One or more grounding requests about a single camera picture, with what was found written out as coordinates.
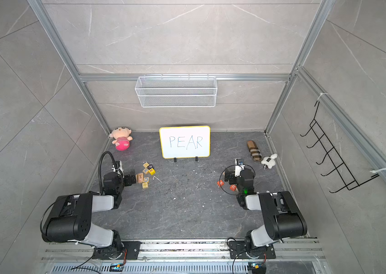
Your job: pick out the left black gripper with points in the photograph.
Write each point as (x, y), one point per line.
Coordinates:
(128, 178)

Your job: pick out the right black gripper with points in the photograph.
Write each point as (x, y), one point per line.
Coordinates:
(230, 178)

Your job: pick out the red A letter block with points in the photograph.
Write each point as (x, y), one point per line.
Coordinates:
(220, 183)

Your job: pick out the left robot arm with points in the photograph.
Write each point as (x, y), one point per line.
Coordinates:
(69, 218)

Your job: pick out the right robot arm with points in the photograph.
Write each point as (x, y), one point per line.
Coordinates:
(282, 217)

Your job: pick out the wooden picture block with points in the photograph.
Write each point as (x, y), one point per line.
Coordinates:
(140, 178)

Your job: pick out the striped brown glasses case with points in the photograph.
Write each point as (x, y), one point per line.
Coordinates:
(254, 151)

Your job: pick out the white plush dog toy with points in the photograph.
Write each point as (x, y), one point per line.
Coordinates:
(269, 162)

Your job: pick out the pink plush doll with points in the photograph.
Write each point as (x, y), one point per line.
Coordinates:
(121, 138)

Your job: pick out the yellow framed whiteboard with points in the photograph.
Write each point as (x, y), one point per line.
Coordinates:
(185, 142)

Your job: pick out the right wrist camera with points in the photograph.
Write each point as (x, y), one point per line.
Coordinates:
(239, 164)

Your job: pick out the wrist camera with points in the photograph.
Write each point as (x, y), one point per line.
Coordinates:
(117, 168)
(239, 164)

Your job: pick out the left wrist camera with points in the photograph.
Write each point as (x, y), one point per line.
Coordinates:
(117, 168)

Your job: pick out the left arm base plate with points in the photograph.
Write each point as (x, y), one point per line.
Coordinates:
(128, 250)

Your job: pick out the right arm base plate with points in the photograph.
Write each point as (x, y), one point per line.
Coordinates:
(239, 249)

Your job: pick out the white wire mesh basket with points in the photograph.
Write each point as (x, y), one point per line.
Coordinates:
(176, 91)

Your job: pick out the black wire hook rack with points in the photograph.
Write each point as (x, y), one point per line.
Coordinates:
(332, 155)

